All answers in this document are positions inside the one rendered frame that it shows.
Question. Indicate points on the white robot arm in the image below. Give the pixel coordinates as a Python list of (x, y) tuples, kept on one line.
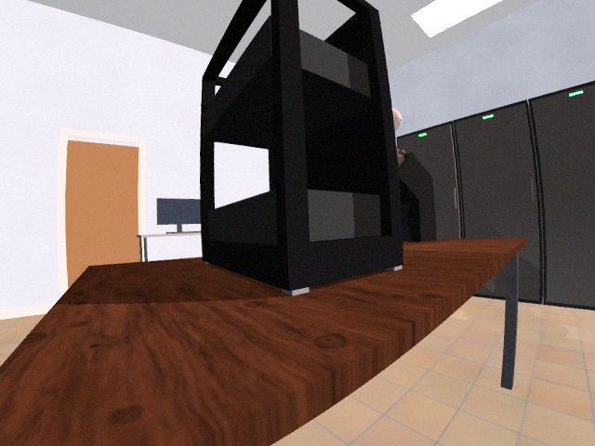
[(397, 119)]

